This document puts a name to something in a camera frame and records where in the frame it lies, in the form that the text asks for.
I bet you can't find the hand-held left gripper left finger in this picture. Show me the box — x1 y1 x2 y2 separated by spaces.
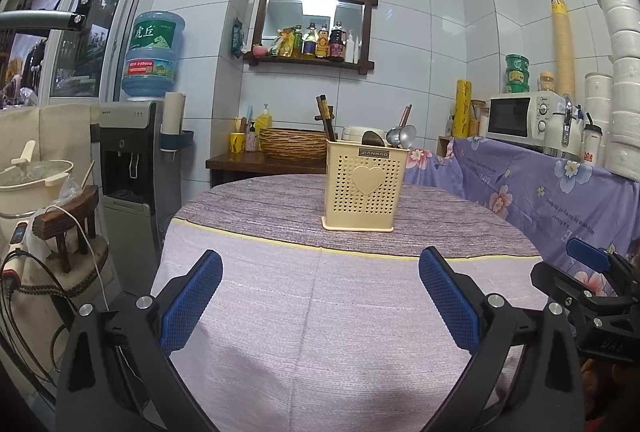
55 249 223 432

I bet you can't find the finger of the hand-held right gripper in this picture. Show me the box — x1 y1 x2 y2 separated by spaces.
566 239 640 295
530 262 611 313

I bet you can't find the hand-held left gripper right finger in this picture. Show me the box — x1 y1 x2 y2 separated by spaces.
419 247 586 432

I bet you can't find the cream perforated utensil holder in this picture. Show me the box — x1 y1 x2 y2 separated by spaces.
321 139 412 233

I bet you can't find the metal ladle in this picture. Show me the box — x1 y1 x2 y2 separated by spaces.
397 124 418 151

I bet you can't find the black chopstick with gold band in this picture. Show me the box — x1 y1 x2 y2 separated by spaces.
316 96 331 143

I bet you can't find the purple floral cloth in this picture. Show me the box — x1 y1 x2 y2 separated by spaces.
402 137 640 297

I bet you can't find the white tumbler with red label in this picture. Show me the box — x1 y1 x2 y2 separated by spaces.
582 124 604 163

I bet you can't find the white electric kettle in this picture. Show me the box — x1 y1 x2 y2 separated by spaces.
544 94 584 157

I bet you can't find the dark wooden side table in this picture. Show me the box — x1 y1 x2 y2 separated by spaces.
206 152 328 189

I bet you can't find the water dispenser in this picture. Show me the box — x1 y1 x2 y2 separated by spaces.
99 99 173 257

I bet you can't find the tall stack of white bowls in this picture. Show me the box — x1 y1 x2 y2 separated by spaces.
590 0 640 183

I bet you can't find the small wooden chair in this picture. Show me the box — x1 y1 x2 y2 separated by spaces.
32 186 101 273

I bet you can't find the short stack of white bowls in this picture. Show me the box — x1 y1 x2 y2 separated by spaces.
584 72 614 129

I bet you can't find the white microwave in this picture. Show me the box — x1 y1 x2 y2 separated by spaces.
486 92 566 153

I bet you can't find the blue cup holder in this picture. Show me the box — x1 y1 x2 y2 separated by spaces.
159 129 196 163

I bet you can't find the woven basket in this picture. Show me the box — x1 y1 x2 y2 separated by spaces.
258 128 330 163

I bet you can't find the white handheld device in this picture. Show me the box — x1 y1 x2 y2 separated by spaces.
0 222 29 293

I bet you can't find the white cup stack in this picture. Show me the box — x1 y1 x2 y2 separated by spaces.
162 92 187 135

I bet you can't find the yellow roll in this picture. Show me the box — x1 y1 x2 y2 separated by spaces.
455 80 473 139

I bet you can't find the cream pot with lid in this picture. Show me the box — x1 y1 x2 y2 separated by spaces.
0 141 76 219

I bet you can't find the tall brown paper cup stack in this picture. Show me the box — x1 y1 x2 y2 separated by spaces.
550 0 577 97

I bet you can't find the blue water bottle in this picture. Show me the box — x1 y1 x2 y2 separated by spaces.
121 10 187 101

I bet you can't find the green hanging packet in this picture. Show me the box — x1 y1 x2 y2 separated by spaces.
231 19 246 58

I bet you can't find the window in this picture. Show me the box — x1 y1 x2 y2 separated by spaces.
0 0 151 105

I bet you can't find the yellow pouch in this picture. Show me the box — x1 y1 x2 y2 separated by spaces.
270 28 296 58

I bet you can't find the dark soy sauce bottle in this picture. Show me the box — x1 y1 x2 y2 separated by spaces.
328 22 347 61

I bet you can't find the dark bottle with yellow label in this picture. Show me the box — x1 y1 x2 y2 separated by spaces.
301 22 321 58

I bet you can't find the white cable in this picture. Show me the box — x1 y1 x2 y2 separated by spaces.
47 206 118 313

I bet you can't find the black cable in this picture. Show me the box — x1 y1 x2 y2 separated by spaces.
0 252 76 388

